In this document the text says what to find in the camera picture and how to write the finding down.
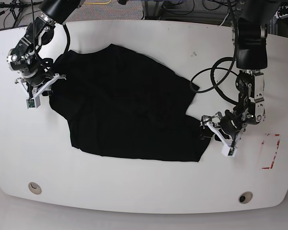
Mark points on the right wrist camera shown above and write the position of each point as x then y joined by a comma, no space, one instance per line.
33,102

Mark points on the left table cable grommet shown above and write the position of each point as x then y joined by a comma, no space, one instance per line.
34,188

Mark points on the black tripod stand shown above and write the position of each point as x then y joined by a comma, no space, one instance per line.
15,8

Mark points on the right table cable grommet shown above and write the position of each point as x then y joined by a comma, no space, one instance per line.
245,197

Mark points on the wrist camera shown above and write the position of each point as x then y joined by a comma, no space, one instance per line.
33,102
228,151

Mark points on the table cable grommet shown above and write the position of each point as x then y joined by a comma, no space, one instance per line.
245,197
34,188

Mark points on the white power strip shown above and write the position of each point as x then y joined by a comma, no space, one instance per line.
282,13

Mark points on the aluminium frame post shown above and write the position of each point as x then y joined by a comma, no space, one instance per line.
152,9

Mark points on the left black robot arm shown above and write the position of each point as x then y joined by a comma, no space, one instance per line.
250,57

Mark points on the black T-shirt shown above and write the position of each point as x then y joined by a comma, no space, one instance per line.
122,104

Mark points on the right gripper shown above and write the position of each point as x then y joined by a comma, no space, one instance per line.
39,81

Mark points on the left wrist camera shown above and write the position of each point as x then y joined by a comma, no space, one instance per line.
228,151

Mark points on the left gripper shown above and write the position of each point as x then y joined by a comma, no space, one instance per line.
222,127

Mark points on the red tape rectangle marking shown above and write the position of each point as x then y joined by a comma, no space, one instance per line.
269,149

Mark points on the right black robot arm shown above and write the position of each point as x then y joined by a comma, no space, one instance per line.
24,58

